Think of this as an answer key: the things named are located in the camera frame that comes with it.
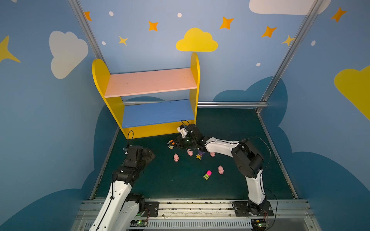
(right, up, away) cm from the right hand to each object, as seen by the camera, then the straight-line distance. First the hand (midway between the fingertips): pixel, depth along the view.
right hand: (171, 143), depth 88 cm
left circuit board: (-15, -38, -18) cm, 44 cm away
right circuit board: (+46, -39, -17) cm, 62 cm away
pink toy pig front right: (+30, -16, -2) cm, 35 cm away
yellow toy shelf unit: (-12, +15, -5) cm, 19 cm away
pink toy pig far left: (+2, -10, +4) cm, 11 cm away
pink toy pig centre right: (+27, -8, +5) cm, 28 cm away
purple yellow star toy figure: (+17, -9, +2) cm, 20 cm away
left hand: (-11, -5, -8) cm, 15 cm away
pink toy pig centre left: (+12, -7, +5) cm, 14 cm away
